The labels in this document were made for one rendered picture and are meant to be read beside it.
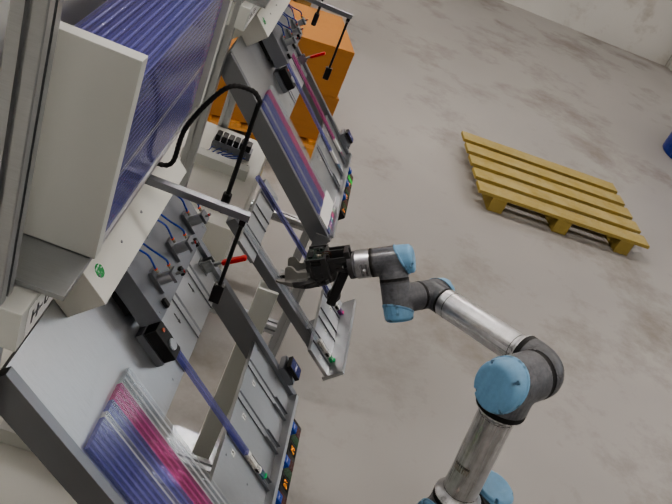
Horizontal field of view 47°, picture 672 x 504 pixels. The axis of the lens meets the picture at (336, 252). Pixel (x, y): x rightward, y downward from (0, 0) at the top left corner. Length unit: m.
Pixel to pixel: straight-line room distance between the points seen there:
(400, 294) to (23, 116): 1.22
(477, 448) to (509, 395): 0.19
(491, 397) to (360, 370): 1.68
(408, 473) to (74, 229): 2.14
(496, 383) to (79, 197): 0.97
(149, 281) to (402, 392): 2.02
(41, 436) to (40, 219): 0.34
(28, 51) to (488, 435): 1.28
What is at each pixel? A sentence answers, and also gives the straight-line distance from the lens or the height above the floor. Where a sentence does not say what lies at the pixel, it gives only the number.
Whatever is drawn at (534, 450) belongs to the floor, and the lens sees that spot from 3.52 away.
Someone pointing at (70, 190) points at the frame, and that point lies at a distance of 1.14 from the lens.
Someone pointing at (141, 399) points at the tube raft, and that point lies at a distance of 1.48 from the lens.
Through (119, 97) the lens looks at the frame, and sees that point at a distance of 1.05.
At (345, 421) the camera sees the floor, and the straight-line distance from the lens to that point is 3.12.
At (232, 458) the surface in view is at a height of 0.82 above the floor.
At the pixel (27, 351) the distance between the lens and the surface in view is 1.30.
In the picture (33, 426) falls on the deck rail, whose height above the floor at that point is 1.13.
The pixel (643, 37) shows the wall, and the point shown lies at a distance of 11.24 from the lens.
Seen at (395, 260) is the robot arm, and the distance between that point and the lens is 1.94.
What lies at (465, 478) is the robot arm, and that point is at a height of 0.88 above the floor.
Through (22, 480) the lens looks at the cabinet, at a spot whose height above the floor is 0.62.
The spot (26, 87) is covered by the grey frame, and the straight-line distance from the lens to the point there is 0.92.
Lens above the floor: 2.13
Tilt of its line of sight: 32 degrees down
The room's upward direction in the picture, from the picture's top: 25 degrees clockwise
